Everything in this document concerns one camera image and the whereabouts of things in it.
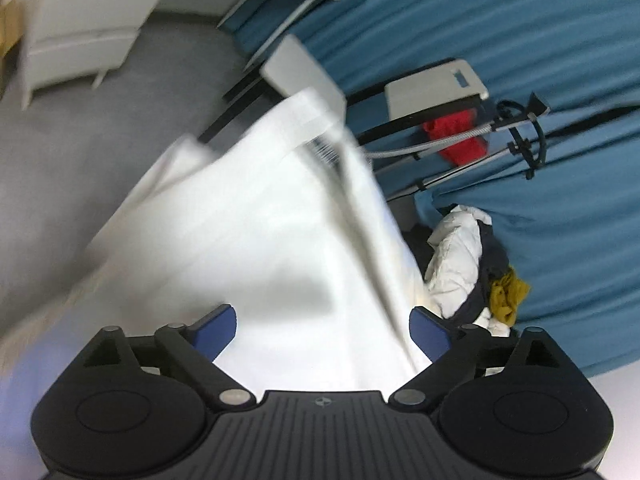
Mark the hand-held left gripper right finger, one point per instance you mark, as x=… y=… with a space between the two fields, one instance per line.
x=427 y=335

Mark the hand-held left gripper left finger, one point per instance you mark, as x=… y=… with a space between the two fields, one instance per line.
x=220 y=332

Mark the white fleece garment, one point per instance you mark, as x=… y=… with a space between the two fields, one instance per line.
x=240 y=240

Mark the pile of clothes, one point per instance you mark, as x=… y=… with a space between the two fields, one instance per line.
x=492 y=255

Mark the white puffy jacket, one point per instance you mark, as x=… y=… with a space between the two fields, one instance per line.
x=457 y=255

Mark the mustard yellow garment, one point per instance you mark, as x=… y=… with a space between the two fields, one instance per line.
x=510 y=292

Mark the red garment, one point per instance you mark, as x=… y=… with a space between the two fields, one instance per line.
x=467 y=150

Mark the pastel bed cover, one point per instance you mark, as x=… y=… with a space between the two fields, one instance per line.
x=25 y=385

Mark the white and black chair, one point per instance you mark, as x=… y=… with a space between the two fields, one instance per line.
x=430 y=90

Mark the garment steamer stand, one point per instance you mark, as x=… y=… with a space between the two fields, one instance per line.
x=537 y=106

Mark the white dressing table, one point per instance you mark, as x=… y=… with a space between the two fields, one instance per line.
x=85 y=20

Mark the cardboard box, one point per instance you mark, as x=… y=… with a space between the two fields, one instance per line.
x=10 y=25

